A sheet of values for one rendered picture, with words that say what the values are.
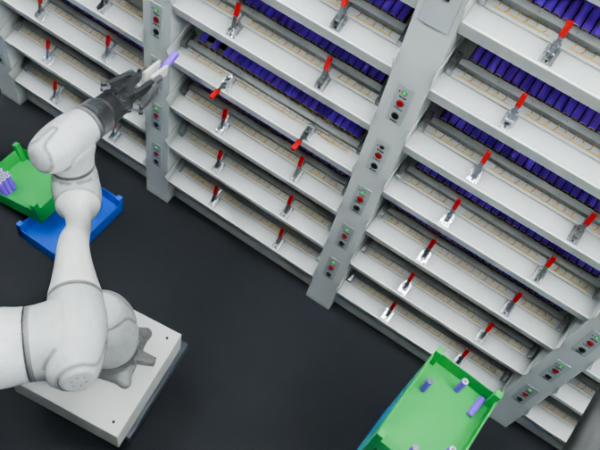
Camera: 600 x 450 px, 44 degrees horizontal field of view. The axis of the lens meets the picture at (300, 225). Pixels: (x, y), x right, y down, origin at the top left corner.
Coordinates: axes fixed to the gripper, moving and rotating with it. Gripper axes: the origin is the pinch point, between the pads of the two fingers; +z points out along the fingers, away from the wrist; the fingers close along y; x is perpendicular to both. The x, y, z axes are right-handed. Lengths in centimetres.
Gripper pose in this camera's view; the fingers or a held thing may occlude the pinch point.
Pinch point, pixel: (154, 73)
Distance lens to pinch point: 194.6
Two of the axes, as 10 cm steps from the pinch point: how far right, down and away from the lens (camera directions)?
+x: -2.3, 6.1, 7.5
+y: -8.4, -5.2, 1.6
